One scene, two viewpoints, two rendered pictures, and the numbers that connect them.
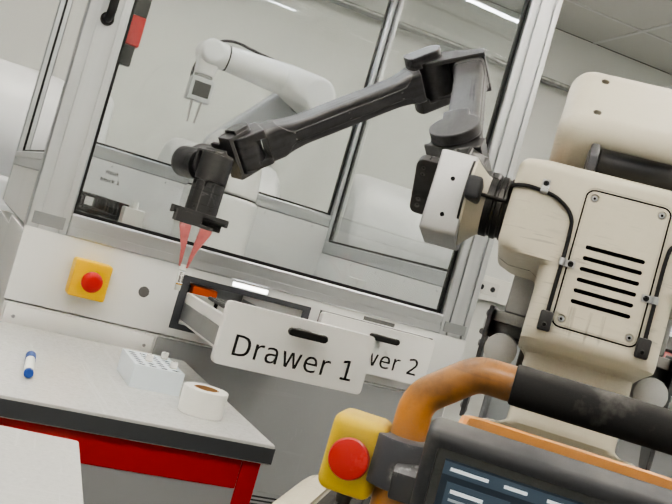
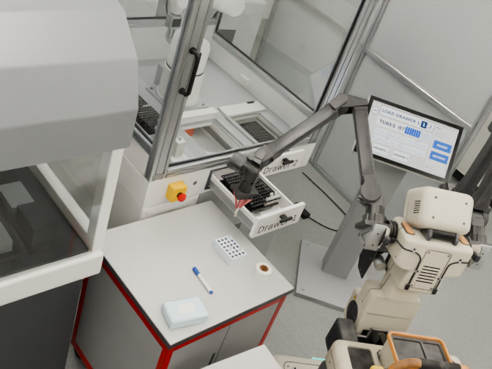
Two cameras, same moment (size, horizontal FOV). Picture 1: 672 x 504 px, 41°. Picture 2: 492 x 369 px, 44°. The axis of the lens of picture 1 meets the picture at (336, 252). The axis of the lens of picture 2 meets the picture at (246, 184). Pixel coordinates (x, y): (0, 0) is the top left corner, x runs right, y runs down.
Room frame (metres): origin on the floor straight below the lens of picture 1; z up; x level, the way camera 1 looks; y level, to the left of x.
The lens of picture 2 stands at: (-0.13, 1.18, 2.42)
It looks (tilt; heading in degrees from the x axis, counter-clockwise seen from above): 35 degrees down; 331
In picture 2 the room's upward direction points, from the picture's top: 21 degrees clockwise
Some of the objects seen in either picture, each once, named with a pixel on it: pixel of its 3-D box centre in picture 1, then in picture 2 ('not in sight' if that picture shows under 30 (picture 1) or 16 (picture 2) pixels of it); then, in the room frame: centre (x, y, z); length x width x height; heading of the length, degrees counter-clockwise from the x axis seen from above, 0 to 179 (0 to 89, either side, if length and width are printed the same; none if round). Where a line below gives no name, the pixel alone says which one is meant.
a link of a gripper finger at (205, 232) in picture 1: (187, 239); (239, 199); (1.58, 0.25, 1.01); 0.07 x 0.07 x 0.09; 10
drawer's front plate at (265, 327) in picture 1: (295, 348); (277, 219); (1.61, 0.02, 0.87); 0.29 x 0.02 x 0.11; 113
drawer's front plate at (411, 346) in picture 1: (373, 349); (280, 162); (2.03, -0.14, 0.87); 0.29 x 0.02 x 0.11; 113
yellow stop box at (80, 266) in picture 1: (89, 279); (176, 192); (1.76, 0.45, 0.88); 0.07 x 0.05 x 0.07; 113
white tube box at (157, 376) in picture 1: (150, 371); (229, 250); (1.52, 0.24, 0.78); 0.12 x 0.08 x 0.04; 23
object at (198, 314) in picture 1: (258, 331); (247, 191); (1.81, 0.10, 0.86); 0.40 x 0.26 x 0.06; 23
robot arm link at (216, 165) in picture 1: (212, 168); (250, 172); (1.58, 0.25, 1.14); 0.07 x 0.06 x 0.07; 43
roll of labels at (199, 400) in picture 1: (203, 401); (262, 271); (1.40, 0.13, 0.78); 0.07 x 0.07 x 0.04
